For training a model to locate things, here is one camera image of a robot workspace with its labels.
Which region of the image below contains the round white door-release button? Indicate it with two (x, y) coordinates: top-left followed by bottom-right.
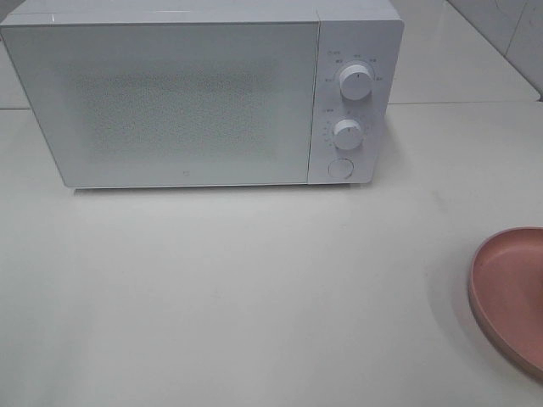
(328, 159), (354, 180)

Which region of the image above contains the upper white microwave knob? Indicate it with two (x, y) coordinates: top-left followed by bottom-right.
(338, 61), (375, 101)

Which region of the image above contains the pink round plate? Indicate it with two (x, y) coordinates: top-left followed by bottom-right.
(467, 226), (542, 382)

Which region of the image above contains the white microwave oven body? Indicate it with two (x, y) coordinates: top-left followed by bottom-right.
(1, 1), (404, 187)

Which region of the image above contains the lower white microwave knob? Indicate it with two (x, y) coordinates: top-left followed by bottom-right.
(333, 119), (364, 151)

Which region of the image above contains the white microwave door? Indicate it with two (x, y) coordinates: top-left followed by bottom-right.
(2, 23), (318, 188)

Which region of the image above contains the white microwave knob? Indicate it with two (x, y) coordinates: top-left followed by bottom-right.
(338, 61), (375, 101)
(333, 119), (364, 151)

